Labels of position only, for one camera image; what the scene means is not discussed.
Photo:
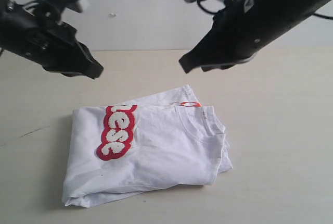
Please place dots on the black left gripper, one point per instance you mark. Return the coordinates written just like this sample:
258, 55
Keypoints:
44, 39

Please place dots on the white t-shirt with red lettering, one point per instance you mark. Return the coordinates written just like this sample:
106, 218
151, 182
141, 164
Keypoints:
142, 145

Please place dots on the orange clothing tag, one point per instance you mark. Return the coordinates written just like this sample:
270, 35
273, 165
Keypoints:
187, 104

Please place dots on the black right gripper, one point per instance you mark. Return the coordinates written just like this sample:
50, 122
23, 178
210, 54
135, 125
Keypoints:
238, 32

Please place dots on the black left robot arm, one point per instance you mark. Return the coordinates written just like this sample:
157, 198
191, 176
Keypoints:
8, 40

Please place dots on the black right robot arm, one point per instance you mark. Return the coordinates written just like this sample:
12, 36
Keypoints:
286, 14

